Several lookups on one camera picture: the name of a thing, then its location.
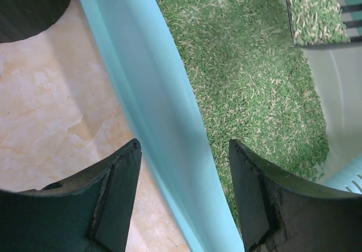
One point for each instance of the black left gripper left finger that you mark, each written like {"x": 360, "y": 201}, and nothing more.
{"x": 88, "y": 211}

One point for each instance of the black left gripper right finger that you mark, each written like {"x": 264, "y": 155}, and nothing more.
{"x": 279, "y": 211}

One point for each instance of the teal plastic litter box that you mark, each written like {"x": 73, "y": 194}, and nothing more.
{"x": 151, "y": 83}

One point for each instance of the black litter scoop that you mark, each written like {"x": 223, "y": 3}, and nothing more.
{"x": 324, "y": 22}

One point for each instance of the green cat litter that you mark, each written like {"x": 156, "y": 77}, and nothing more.
{"x": 250, "y": 83}

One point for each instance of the black trash bin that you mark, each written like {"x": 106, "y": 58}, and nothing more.
{"x": 22, "y": 19}

